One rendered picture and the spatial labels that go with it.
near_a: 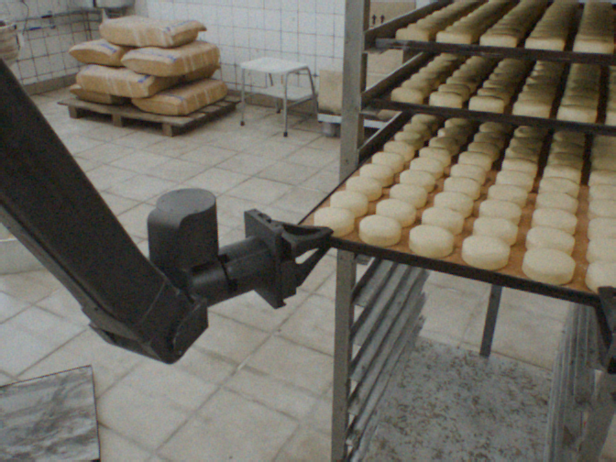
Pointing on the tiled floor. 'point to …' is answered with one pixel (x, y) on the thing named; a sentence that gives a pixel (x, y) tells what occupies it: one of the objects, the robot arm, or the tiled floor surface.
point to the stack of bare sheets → (49, 418)
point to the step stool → (280, 84)
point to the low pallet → (127, 112)
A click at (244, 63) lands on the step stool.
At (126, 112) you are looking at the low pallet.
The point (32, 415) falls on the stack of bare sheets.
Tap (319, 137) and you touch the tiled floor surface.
